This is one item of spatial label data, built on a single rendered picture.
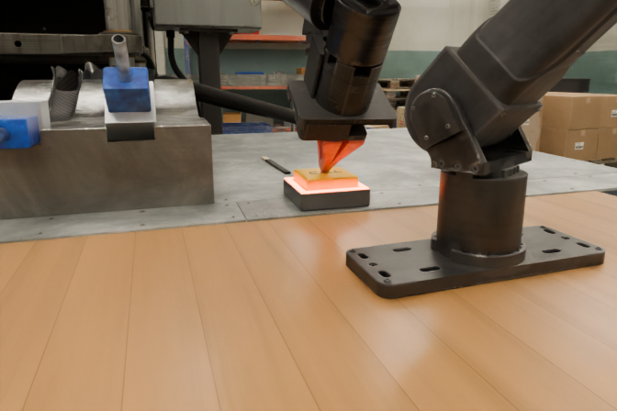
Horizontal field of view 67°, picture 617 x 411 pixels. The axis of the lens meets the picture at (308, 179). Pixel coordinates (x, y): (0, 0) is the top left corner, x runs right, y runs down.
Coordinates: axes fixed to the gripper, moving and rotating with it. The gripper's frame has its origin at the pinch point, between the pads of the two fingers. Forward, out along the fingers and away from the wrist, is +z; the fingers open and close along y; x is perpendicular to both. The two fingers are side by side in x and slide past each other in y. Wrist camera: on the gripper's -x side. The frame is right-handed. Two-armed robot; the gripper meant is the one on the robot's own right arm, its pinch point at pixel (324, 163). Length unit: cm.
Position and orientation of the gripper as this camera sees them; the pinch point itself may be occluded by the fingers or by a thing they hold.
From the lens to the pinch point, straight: 54.0
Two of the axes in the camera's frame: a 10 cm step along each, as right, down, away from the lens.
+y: -9.6, 0.4, -2.8
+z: -1.7, 7.0, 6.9
